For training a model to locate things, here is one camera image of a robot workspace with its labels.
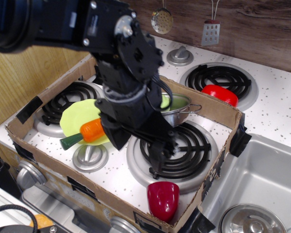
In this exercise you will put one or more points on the hanging slotted metal spatula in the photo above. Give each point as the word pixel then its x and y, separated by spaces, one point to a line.
pixel 211 29

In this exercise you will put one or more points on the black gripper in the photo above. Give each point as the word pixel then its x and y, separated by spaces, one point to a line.
pixel 131 106

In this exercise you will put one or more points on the silver sink basin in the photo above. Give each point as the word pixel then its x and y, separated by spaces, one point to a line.
pixel 261 175

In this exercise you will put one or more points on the silver stove knob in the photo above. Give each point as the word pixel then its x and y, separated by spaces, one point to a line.
pixel 90 158
pixel 180 57

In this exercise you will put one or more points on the light green plastic plate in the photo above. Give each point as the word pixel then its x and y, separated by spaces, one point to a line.
pixel 78 114

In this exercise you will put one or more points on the lower silver oven knob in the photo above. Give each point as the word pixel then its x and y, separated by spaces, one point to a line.
pixel 119 225

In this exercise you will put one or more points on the hanging perforated metal ladle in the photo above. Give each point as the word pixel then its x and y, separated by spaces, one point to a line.
pixel 162 19

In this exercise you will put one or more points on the black burner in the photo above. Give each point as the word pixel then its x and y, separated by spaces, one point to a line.
pixel 230 77
pixel 47 119
pixel 197 151

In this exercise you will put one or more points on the silver oven knob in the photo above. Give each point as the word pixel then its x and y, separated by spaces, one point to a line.
pixel 119 225
pixel 29 175

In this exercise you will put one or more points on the front silver stove knob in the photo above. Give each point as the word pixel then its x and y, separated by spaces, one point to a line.
pixel 90 158

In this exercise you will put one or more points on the orange toy carrot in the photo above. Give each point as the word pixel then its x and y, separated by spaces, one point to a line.
pixel 89 132

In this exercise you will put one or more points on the orange object bottom left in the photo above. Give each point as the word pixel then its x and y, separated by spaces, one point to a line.
pixel 43 221

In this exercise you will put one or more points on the small steel pot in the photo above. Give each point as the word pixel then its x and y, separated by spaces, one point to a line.
pixel 180 108

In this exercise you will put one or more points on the brown cardboard fence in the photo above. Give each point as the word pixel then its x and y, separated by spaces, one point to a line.
pixel 119 190

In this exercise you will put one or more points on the front left black burner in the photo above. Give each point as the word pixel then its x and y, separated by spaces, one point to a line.
pixel 47 119

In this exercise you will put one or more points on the back right black burner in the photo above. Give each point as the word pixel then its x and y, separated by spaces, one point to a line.
pixel 230 77

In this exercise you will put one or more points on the red toy pepper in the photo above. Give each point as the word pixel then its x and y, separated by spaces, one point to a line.
pixel 221 93

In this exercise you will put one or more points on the back silver stove knob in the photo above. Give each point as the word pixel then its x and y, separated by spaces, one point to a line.
pixel 180 57

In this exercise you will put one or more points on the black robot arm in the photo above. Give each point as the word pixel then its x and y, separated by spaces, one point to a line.
pixel 108 29

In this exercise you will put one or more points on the steel pot lid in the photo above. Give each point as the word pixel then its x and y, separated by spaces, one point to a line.
pixel 250 218

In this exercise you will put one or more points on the left silver oven knob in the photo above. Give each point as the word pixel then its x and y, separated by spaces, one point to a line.
pixel 29 175

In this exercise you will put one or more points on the front right black burner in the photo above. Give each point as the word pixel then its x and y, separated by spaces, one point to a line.
pixel 197 151

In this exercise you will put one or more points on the dark red plastic cup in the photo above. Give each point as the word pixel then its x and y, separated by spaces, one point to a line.
pixel 162 199

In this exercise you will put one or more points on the light green toy broccoli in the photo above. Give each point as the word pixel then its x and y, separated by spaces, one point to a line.
pixel 165 104

